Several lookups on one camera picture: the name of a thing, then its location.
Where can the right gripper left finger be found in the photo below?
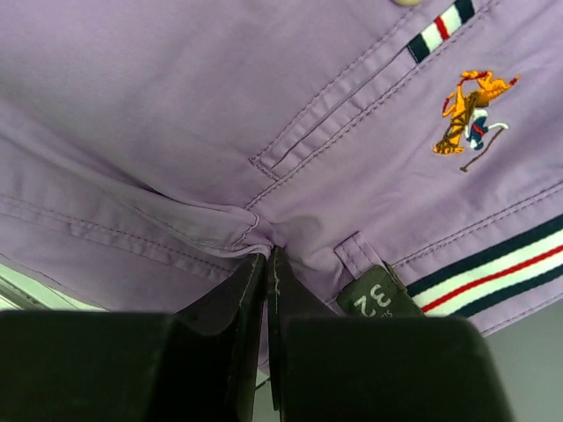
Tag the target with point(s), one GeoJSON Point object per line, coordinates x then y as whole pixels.
{"type": "Point", "coordinates": [199, 364]}

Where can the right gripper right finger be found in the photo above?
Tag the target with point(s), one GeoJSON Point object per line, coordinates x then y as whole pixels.
{"type": "Point", "coordinates": [386, 362]}

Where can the purple trousers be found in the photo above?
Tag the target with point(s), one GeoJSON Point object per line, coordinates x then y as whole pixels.
{"type": "Point", "coordinates": [148, 146]}

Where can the aluminium rail frame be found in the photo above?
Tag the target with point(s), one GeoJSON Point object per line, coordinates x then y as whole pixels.
{"type": "Point", "coordinates": [23, 293]}

